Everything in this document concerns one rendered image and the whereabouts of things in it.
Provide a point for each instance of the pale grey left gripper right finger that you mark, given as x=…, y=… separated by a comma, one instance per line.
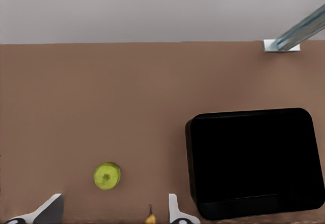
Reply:
x=174, y=210

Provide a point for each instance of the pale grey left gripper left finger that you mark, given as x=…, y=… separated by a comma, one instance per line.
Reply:
x=50, y=210

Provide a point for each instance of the green apple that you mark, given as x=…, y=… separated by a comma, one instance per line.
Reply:
x=106, y=175

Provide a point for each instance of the black rectangular tray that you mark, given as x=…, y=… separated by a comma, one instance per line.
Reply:
x=254, y=163

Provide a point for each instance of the silver frame post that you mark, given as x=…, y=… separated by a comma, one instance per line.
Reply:
x=294, y=37

